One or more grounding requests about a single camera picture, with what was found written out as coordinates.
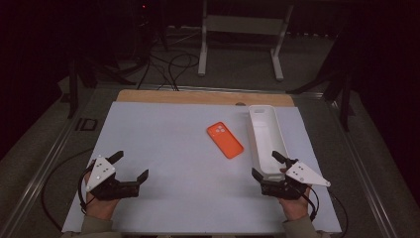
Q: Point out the long white plastic tray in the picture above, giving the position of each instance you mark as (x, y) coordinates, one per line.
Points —
(267, 139)

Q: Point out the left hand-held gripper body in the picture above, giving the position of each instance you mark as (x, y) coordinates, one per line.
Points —
(100, 173)

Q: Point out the person's right hand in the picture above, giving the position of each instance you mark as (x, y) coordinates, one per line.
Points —
(297, 209)

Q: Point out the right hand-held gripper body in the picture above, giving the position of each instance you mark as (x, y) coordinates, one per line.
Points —
(303, 174)

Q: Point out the person's left hand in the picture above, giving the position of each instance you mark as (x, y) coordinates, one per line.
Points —
(100, 209)

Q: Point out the black tripod stand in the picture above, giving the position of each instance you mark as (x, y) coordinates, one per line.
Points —
(345, 99)
(74, 89)

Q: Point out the orange phone case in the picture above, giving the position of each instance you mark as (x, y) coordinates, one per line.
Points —
(225, 140)

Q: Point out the white table mat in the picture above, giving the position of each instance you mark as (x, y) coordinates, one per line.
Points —
(171, 158)

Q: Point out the white metal stand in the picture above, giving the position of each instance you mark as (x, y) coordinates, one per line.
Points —
(244, 24)

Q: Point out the metal floor rail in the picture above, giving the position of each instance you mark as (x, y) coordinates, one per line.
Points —
(36, 178)
(204, 88)
(366, 178)

